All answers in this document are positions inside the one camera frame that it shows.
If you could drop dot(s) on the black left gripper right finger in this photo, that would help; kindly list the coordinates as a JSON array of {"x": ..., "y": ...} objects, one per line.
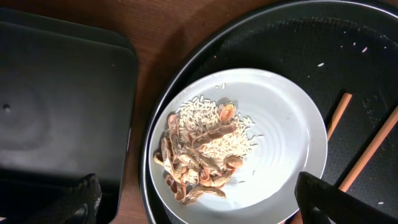
[{"x": 320, "y": 202}]

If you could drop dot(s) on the wooden chopstick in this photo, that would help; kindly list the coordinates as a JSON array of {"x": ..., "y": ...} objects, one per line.
[
  {"x": 336, "y": 116},
  {"x": 369, "y": 151}
]

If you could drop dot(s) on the grey plate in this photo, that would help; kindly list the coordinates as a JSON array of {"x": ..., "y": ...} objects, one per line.
[{"x": 288, "y": 136}]

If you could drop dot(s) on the peanut shells and rice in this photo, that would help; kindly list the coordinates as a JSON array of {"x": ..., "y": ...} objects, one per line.
[{"x": 202, "y": 146}]

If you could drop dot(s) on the round black serving tray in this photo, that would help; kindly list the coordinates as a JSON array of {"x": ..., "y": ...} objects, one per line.
[{"x": 327, "y": 47}]

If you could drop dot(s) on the black rectangular tray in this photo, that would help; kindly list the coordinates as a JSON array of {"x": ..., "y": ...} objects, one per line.
[{"x": 67, "y": 93}]

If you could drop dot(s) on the right wooden chopstick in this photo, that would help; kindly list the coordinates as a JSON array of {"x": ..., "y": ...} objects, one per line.
[{"x": 369, "y": 151}]

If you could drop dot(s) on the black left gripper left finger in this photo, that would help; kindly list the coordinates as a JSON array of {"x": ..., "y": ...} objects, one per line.
[{"x": 79, "y": 205}]

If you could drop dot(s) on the left wooden chopstick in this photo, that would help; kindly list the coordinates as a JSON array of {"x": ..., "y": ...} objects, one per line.
[{"x": 336, "y": 116}]

